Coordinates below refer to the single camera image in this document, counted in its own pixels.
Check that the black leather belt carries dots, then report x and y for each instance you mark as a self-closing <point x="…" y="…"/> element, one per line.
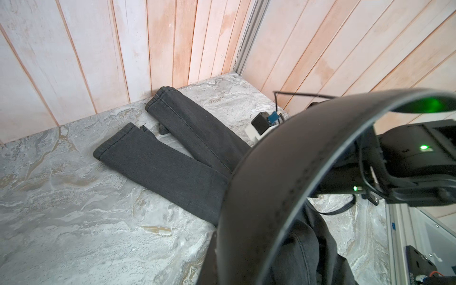
<point x="274" y="181"/>

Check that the dark grey trousers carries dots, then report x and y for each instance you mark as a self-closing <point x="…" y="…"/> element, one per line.
<point x="198" y="179"/>

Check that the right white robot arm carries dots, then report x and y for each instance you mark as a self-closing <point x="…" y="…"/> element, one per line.
<point x="410" y="164"/>

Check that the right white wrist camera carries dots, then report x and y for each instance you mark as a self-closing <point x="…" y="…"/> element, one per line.
<point x="263" y="124"/>

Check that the aluminium frame rail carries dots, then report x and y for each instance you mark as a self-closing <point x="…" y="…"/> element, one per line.
<point x="254" y="19"/>

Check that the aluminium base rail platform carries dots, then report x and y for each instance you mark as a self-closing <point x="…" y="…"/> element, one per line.
<point x="431" y="230"/>

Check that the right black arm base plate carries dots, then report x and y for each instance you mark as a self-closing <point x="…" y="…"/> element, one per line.
<point x="421" y="271"/>

